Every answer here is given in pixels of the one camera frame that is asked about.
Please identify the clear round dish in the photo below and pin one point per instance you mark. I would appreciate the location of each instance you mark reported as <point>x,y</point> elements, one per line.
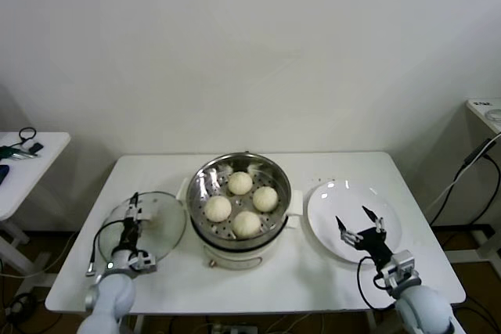
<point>494,115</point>

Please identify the white steamed baozi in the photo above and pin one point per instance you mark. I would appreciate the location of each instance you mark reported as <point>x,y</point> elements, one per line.
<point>240,182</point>
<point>246,224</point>
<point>218,209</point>
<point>265,199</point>

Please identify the perforated stainless steamer basket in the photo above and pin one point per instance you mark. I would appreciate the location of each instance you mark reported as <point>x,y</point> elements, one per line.
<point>203,181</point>

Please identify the dark blue object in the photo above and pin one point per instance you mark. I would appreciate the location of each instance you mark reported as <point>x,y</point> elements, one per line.
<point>3,173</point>

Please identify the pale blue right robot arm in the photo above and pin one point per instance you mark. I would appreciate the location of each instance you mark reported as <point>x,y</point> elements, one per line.
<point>424,310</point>

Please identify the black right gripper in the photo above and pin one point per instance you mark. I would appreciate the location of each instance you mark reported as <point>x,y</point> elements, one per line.
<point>373,242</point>

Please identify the white power strip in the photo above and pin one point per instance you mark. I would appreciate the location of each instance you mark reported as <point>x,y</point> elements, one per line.
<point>235,329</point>

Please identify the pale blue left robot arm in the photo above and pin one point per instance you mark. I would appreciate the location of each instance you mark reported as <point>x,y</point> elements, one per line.
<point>113,295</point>

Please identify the small black device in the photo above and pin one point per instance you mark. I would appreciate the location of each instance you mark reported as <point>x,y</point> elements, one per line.
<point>35,148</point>

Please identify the white side table with tools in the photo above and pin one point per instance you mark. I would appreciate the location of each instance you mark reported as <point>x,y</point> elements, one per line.
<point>23,185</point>

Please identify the round glass pot lid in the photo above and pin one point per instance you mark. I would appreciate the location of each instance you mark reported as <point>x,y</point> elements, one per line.
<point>168,232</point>

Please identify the white electric cooking pot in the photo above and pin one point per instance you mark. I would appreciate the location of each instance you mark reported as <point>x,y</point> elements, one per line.
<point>235,261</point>

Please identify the large white round plate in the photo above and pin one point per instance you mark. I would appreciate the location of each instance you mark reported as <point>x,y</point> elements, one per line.
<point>325,209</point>

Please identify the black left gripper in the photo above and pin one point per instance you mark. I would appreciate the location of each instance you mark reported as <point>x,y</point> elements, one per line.
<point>129,236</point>

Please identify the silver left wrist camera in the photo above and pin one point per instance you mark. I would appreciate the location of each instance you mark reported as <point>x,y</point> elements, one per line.
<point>145,263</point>

